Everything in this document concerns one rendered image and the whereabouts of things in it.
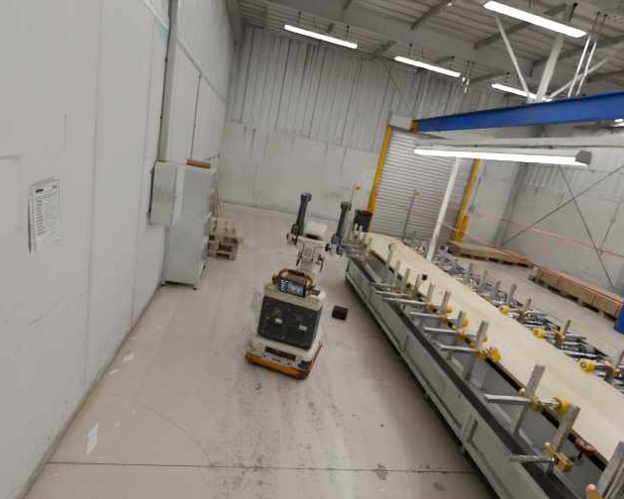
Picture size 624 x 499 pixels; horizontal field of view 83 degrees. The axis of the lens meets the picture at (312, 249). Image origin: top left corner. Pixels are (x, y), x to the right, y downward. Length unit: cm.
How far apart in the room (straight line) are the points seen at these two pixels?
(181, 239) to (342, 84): 783
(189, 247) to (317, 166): 696
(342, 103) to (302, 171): 228
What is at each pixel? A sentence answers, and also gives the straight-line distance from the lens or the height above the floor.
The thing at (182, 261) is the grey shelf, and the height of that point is 37.
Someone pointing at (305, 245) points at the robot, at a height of 117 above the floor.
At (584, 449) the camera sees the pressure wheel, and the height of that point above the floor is 90.
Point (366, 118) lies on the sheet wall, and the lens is 1145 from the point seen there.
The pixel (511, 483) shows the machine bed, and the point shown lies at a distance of 307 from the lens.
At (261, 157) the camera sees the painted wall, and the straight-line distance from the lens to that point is 1093.
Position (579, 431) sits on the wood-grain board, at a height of 90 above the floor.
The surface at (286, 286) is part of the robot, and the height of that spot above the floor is 86.
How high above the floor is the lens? 202
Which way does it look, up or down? 15 degrees down
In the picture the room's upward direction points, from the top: 12 degrees clockwise
